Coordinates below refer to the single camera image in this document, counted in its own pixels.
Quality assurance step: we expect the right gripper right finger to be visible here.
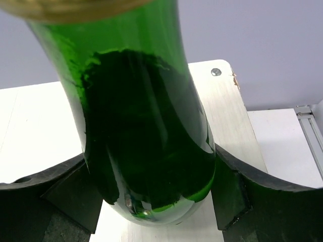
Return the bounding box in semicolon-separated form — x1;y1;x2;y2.
211;145;322;241

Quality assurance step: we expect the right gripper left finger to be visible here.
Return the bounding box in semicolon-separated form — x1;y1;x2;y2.
1;154;102;241

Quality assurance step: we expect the green glass bottle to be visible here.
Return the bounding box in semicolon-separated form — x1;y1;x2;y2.
1;1;216;226

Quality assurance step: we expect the white two-tier wooden shelf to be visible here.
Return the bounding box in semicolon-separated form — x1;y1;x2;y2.
0;59;268;242

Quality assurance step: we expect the aluminium frame rail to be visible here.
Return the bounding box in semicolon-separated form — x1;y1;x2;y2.
294;100;322;177

